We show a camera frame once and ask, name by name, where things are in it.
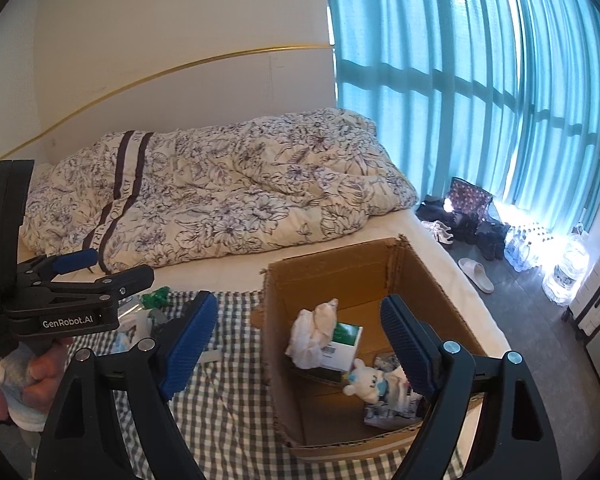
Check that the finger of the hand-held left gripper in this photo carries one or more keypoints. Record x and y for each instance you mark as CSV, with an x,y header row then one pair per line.
x,y
75,260
125,282

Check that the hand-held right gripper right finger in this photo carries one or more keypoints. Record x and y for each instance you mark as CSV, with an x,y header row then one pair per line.
x,y
407,347

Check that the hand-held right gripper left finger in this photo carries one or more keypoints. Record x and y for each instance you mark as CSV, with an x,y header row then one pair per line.
x,y
190,345

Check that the green sachet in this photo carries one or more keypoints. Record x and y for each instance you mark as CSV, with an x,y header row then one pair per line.
x,y
157,299

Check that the white plush toy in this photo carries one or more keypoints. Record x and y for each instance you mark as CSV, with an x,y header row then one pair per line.
x,y
365,380

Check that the green white carton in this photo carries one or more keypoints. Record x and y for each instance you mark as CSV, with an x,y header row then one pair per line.
x,y
342,347

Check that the white plastic bag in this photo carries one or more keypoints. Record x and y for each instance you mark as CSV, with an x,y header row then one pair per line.
x,y
310,335

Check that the cardboard box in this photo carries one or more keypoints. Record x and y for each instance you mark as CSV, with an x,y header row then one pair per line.
x,y
330,270

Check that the person's left hand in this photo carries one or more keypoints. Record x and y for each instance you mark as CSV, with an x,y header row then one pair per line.
x,y
45,375

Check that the white plastic strip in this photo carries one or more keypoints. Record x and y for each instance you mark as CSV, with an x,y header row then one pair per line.
x,y
211,357

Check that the clear plastic packet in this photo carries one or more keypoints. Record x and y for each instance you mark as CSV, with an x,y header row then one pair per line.
x,y
135,330

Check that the white bed mattress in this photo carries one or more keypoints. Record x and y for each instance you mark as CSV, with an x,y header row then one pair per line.
x,y
220,272

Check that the grey white checked cloth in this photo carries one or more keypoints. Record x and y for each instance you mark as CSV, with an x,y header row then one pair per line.
x,y
230,425

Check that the white slipper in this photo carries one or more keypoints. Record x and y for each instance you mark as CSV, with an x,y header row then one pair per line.
x,y
477,275

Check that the light blue white cloth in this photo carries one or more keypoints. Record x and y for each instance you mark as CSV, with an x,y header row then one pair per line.
x,y
20,412

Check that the white shoes pair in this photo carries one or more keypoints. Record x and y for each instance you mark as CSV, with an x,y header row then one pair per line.
x,y
440,232

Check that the black boot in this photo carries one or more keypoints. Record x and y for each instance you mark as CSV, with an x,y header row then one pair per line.
x,y
465,227
492,240

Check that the floral duvet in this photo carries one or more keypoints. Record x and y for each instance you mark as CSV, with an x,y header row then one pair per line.
x,y
230,195

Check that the black shoe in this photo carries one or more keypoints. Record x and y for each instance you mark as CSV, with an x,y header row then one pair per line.
x,y
432,207

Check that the pack of water bottles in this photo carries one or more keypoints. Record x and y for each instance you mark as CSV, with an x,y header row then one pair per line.
x,y
527,247

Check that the floral bag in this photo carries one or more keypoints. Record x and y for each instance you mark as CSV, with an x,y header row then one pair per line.
x,y
467,195

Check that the large clear water jug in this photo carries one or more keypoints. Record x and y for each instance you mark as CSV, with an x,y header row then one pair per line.
x,y
567,270

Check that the blue curtain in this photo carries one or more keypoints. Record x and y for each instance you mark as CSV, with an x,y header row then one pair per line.
x,y
430,60

